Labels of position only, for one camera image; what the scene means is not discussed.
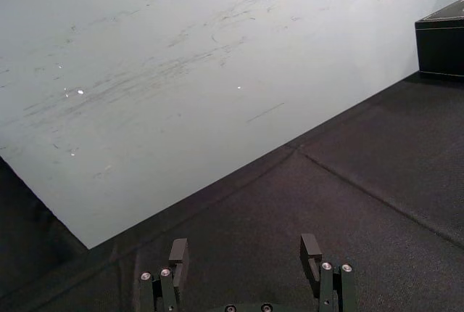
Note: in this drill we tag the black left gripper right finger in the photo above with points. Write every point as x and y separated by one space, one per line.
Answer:
311 257

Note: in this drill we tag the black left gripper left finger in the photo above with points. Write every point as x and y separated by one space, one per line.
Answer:
178 261

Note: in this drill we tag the black table cloth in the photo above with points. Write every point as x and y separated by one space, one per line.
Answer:
290 217

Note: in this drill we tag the black box with white stitching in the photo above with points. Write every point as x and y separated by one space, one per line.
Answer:
440 47

